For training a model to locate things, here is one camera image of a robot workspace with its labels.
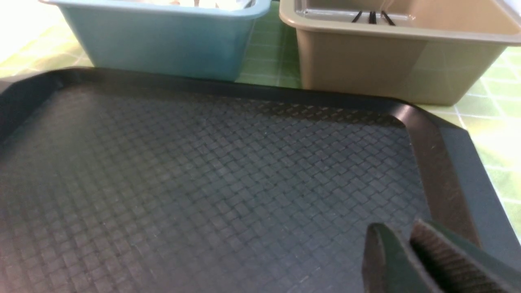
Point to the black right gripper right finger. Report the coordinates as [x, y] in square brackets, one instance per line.
[459, 266]

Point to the teal plastic bin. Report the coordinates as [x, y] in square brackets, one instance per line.
[145, 36]

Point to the black serving tray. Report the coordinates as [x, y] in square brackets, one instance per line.
[119, 182]

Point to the brown plastic bin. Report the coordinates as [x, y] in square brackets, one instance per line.
[436, 52]

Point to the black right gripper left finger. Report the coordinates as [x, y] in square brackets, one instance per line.
[391, 266]

